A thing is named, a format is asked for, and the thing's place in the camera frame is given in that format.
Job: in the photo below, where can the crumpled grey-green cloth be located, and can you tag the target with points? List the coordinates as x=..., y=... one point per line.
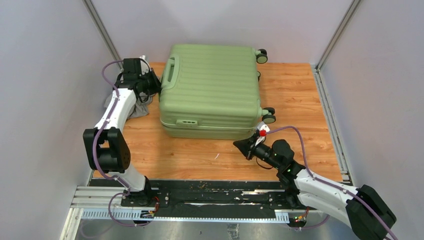
x=140, y=108

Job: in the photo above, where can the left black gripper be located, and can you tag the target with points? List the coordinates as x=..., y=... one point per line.
x=157, y=85

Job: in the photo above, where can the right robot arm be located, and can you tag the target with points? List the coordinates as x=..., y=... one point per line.
x=360, y=208

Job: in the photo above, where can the green suitcase wheel lid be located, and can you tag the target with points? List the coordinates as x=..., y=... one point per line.
x=268, y=115

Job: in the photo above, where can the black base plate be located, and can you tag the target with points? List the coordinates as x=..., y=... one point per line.
x=219, y=199

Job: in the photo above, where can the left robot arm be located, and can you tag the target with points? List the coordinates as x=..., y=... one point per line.
x=105, y=145

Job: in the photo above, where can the green suitcase blue lining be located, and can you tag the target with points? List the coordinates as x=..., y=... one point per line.
x=210, y=92

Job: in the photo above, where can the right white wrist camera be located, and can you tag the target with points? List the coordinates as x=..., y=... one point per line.
x=262, y=130

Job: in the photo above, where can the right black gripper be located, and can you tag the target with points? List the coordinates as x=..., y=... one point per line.
x=247, y=146

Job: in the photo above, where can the green suitcase wheel rear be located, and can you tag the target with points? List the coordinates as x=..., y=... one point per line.
x=261, y=56

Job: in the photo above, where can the aluminium frame rail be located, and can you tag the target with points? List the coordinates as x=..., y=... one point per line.
x=96, y=202

